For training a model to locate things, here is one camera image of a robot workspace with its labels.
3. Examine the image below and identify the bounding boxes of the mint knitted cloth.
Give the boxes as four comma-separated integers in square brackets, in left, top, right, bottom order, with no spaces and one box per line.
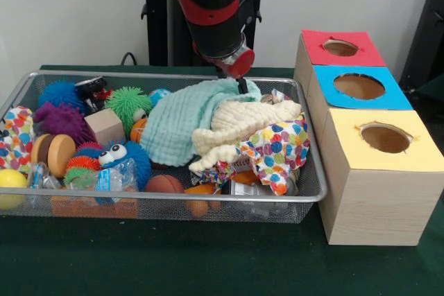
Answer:
[139,79,262,168]

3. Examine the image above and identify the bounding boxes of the black cable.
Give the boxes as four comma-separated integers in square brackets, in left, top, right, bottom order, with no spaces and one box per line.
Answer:
[120,52,150,67]

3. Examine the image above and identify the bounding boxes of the shallow mesh bin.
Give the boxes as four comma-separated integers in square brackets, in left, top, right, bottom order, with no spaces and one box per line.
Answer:
[0,70,327,223]

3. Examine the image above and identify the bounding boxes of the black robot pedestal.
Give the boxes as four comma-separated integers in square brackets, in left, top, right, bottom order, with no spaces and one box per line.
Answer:
[140,0,280,68]

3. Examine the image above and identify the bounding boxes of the blue puffer ball with eyes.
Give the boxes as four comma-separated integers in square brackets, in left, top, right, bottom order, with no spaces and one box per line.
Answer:
[99,139,153,191]

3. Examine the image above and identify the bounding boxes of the wooden box with three holes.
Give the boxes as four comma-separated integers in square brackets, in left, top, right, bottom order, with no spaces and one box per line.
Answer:
[293,28,444,247]

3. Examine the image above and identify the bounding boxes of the polka dot cloth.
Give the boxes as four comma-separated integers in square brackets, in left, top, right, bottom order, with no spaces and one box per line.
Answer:
[237,115,311,196]
[0,105,35,174]

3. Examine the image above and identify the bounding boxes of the plain wooden cube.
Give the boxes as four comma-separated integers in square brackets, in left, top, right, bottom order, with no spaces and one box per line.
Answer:
[84,107,126,146]

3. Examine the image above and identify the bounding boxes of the green puffer ball with eyes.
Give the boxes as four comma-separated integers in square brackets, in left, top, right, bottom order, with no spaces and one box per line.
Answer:
[105,87,153,130]

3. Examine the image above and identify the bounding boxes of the yellow smooth ball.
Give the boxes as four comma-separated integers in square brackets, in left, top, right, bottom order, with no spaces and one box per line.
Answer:
[0,169,28,210]

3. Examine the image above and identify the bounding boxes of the black chair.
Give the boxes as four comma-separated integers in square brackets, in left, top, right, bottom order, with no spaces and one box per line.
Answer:
[398,0,444,85]

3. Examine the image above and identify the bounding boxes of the cream knitted cloth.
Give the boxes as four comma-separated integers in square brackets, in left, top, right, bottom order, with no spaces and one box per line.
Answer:
[189,99,302,173]

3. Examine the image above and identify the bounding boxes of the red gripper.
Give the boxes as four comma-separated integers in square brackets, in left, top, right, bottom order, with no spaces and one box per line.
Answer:
[192,41,256,95]

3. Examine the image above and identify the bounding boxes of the purple spiky ball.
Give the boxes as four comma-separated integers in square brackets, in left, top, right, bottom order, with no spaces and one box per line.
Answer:
[33,102,96,146]

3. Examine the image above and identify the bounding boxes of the dark green table cloth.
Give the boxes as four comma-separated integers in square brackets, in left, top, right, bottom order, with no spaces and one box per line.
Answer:
[414,74,444,105]
[0,64,444,296]

